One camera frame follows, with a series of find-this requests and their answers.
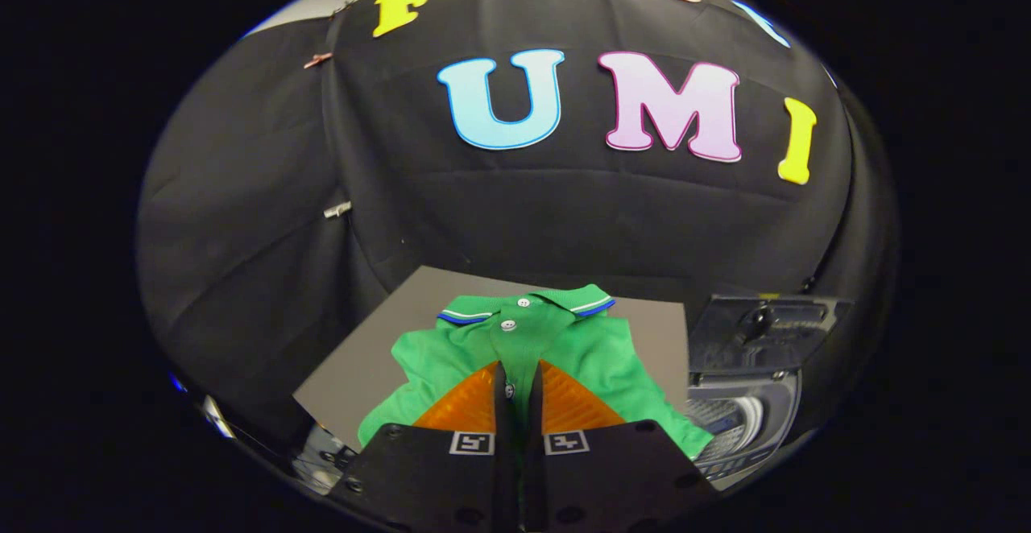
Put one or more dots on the green polo shirt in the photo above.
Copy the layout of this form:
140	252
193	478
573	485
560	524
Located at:
580	356

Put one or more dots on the black cloth clamp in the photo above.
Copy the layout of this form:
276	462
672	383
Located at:
808	283

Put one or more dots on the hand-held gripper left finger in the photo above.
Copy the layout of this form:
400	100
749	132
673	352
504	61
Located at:
435	477

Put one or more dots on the silver clip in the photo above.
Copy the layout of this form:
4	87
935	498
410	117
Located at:
337	209

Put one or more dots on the transparent washing machine lid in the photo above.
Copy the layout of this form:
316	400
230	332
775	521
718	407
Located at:
765	332

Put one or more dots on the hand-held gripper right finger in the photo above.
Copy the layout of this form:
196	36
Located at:
620	477

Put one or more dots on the pink clip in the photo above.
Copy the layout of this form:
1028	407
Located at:
317	59

